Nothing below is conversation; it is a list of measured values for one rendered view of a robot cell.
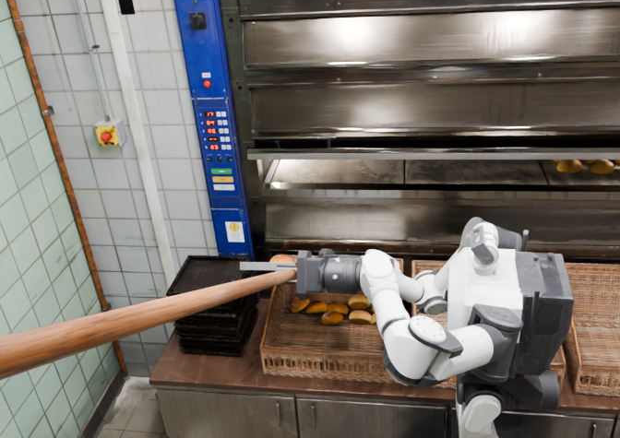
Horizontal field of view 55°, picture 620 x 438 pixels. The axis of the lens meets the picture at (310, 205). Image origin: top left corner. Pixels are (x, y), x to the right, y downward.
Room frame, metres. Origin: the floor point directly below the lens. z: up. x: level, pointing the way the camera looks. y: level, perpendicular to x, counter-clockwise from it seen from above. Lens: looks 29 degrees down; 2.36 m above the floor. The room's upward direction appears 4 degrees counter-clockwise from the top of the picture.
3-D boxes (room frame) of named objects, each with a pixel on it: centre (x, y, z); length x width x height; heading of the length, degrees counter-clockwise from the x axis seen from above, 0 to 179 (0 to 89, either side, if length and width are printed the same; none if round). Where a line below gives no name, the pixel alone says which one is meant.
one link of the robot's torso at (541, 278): (1.25, -0.50, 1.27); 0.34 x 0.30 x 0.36; 166
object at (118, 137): (2.33, 0.80, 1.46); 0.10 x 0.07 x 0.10; 80
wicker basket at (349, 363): (1.95, -0.07, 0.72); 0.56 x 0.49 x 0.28; 79
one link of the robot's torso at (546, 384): (1.24, -0.54, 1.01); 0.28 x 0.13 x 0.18; 80
